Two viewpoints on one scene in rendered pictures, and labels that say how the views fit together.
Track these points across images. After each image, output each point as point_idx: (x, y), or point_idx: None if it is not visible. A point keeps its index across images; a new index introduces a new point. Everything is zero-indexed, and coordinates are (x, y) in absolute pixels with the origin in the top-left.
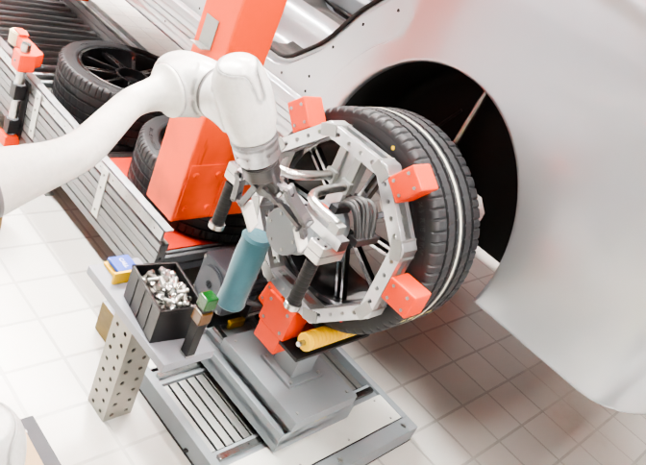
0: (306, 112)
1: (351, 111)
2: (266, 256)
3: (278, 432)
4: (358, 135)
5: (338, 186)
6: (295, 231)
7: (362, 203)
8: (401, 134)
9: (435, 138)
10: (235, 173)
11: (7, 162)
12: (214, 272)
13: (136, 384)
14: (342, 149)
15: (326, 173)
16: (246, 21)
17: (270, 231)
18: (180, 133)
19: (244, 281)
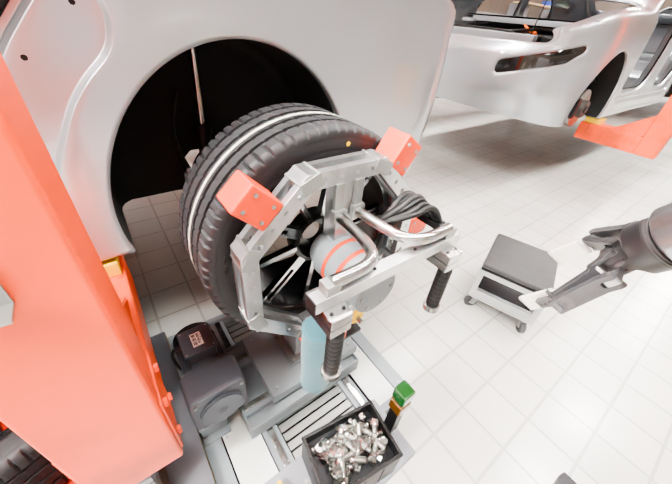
0: (269, 197)
1: (284, 151)
2: (298, 327)
3: (355, 361)
4: (327, 163)
5: (371, 213)
6: (595, 250)
7: (422, 198)
8: (347, 126)
9: (321, 110)
10: (624, 287)
11: None
12: (222, 399)
13: None
14: (341, 186)
15: (349, 218)
16: (42, 176)
17: (364, 305)
18: (94, 423)
19: None
